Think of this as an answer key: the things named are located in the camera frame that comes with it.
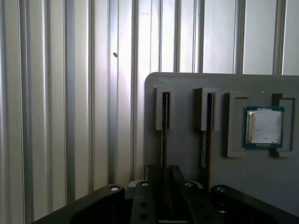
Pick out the grey parts rack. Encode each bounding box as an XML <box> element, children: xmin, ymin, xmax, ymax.
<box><xmin>143</xmin><ymin>71</ymin><xmax>299</xmax><ymax>224</ymax></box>

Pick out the RAM stick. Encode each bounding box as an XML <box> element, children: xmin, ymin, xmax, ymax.
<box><xmin>199</xmin><ymin>93</ymin><xmax>215</xmax><ymax>185</ymax></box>
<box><xmin>160</xmin><ymin>92</ymin><xmax>173</xmax><ymax>224</ymax></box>

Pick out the silver CPU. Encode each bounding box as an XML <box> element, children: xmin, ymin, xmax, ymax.
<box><xmin>242</xmin><ymin>106</ymin><xmax>285</xmax><ymax>149</ymax></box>

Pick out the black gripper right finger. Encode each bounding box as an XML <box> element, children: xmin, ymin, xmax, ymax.
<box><xmin>170</xmin><ymin>165</ymin><xmax>299</xmax><ymax>224</ymax></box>

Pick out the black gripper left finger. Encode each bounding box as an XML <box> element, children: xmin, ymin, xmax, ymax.
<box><xmin>32</xmin><ymin>164</ymin><xmax>164</xmax><ymax>224</ymax></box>

